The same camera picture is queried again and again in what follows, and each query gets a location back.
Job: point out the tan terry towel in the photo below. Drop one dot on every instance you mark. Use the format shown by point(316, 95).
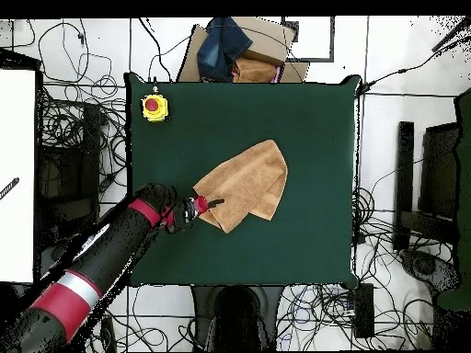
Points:
point(246, 180)

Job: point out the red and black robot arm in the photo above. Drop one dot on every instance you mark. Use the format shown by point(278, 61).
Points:
point(103, 253)

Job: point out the dark green table cloth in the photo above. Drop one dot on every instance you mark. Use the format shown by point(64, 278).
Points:
point(257, 250)

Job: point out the yellow emergency stop button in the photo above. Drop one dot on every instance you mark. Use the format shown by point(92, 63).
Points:
point(154, 107)

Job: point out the black equipment rack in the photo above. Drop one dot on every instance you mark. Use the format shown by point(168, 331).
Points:
point(70, 176)

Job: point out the orange-brown folded cloth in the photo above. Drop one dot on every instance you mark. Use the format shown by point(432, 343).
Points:
point(255, 70)

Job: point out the blue denim jeans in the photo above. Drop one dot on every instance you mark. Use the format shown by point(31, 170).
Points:
point(220, 47)

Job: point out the brown cardboard box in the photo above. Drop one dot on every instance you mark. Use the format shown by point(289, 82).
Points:
point(268, 40)

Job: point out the black power box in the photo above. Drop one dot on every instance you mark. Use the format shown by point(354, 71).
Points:
point(364, 312)

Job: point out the white board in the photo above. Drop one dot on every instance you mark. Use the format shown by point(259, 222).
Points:
point(16, 176)

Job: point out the black floor bar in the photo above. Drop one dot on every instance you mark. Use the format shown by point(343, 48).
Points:
point(404, 184)

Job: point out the black striped rod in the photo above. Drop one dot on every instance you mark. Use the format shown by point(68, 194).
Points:
point(9, 188)

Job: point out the dark grey stand base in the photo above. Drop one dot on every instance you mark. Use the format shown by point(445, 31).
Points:
point(427, 266)

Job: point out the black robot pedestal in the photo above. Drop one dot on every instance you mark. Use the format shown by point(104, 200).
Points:
point(235, 316)

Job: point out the black square frame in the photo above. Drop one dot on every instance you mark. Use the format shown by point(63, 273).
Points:
point(332, 40)

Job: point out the black stand frame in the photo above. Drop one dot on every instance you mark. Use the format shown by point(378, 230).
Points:
point(439, 173)

